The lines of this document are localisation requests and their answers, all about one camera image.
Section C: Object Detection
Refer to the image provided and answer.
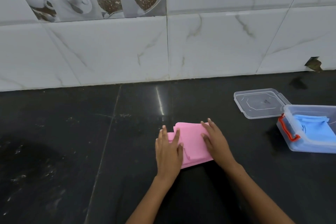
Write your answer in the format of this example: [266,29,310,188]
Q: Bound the person's left hand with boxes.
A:
[155,125,184,180]

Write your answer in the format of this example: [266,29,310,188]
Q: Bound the person's right hand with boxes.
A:
[200,118,238,168]

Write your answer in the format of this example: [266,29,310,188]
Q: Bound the clear plastic box lid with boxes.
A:
[233,88,292,120]

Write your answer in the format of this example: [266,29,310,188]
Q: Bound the clear plastic box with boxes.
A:
[276,104,336,154]

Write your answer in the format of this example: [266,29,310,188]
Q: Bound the person's left forearm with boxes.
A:
[125,175,176,224]

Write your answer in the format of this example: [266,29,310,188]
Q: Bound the person's right forearm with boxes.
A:
[224,162,296,224]

